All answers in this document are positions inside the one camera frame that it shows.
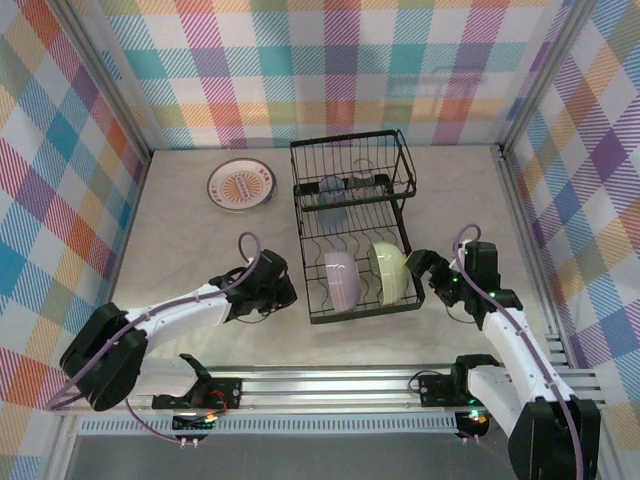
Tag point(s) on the pale green bowl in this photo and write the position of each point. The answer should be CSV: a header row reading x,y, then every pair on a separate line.
x,y
390,272

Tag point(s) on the lilac bowl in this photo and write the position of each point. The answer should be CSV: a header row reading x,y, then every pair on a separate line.
x,y
342,282

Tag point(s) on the translucent blue cup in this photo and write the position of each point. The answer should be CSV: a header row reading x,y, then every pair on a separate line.
x,y
332,217

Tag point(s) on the white plate orange sunburst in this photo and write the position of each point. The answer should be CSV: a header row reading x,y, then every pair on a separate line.
x,y
241,186

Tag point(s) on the clear glass cup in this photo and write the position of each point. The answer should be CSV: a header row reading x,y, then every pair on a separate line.
x,y
362,175

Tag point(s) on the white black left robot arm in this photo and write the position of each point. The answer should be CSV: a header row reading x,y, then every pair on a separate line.
x,y
175,310

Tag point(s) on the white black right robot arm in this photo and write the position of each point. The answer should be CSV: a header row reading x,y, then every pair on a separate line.
x,y
520,350

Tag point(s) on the small electronics board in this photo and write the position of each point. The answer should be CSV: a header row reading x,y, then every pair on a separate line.
x,y
475,422
195,424

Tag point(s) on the aluminium side rail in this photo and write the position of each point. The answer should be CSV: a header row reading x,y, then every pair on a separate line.
x,y
137,185
520,210

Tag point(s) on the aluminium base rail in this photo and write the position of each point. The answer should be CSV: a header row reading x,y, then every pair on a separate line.
x,y
325,392

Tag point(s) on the aluminium frame post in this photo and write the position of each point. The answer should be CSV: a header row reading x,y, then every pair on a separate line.
x,y
554,50
119,95

